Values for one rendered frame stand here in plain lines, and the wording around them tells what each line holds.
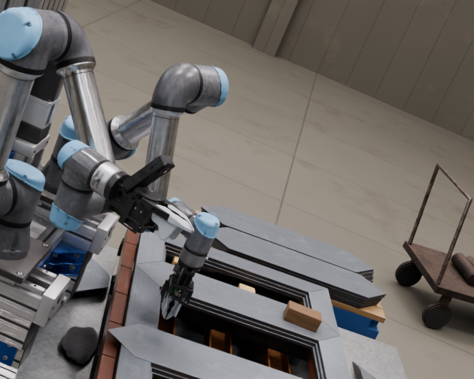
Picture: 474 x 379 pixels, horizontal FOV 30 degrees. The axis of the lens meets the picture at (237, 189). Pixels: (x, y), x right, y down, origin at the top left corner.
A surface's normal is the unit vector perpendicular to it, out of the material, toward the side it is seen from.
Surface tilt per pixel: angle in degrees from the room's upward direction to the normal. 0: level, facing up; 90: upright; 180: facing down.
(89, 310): 0
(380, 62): 90
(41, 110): 90
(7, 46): 82
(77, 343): 7
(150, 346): 0
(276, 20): 90
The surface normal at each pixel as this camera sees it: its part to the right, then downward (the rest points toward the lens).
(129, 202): -0.47, -0.01
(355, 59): -0.14, 0.31
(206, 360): 0.38, -0.86
